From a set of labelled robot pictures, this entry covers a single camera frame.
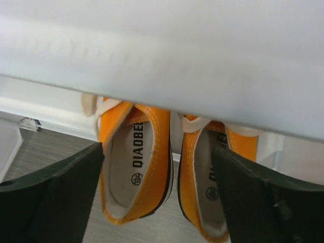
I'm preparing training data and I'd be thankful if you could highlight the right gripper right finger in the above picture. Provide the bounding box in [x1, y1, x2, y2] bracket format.
[212, 145, 323, 242]

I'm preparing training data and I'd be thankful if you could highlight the white plastic shoe cabinet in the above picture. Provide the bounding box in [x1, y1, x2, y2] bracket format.
[1, 1, 323, 184]

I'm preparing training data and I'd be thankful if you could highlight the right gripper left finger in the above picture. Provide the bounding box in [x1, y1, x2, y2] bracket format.
[1, 143, 104, 242]

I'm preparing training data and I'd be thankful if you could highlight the orange sneaker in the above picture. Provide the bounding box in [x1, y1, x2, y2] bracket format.
[80, 93, 174, 225]
[177, 114, 261, 242]

